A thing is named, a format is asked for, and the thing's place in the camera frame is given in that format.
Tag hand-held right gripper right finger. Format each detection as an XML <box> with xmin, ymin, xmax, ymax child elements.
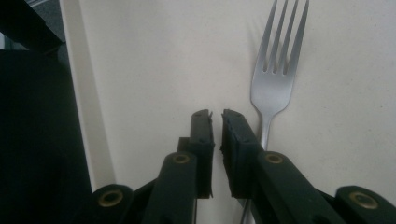
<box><xmin>220</xmin><ymin>108</ymin><xmax>347</xmax><ymax>224</ymax></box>

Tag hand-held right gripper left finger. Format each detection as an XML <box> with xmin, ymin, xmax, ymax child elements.
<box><xmin>141</xmin><ymin>108</ymin><xmax>216</xmax><ymax>224</ymax></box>

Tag silver fork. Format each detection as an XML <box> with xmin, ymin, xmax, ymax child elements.
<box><xmin>239</xmin><ymin>0</ymin><xmax>311</xmax><ymax>224</ymax></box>

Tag beige tray with rabbit print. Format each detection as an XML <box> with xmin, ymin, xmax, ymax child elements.
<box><xmin>59</xmin><ymin>0</ymin><xmax>396</xmax><ymax>224</ymax></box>

